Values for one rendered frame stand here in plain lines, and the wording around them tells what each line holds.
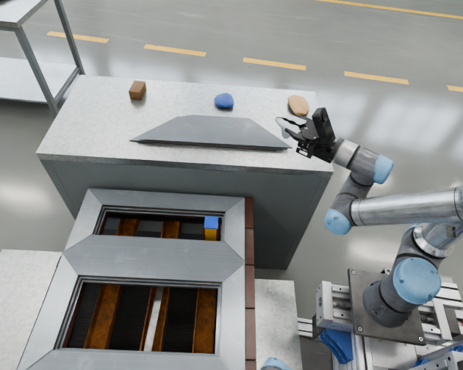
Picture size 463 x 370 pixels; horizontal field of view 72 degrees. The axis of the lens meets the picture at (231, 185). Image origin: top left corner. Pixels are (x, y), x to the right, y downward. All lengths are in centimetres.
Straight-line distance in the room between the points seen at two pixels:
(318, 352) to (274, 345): 58
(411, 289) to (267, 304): 66
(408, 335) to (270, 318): 54
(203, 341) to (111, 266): 48
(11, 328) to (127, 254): 49
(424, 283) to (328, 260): 145
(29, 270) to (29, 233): 110
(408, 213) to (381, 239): 188
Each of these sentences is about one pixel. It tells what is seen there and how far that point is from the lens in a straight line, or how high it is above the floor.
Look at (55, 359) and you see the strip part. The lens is 134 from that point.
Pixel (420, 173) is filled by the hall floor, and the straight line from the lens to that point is 338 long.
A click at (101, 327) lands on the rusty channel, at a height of 68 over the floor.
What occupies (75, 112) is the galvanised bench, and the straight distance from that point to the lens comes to 176.
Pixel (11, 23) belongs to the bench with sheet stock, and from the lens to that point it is 298.
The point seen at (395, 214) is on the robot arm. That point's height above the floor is 147.
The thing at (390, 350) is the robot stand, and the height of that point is 95.
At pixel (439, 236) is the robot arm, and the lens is 107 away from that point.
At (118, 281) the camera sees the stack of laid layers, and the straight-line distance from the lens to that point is 139.
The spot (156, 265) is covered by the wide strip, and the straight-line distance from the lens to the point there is 136.
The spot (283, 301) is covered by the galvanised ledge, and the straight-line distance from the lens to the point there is 152.
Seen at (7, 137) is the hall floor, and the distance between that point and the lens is 351.
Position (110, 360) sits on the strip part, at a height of 86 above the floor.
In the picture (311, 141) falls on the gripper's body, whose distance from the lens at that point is 97.
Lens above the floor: 208
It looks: 51 degrees down
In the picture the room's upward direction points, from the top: 6 degrees clockwise
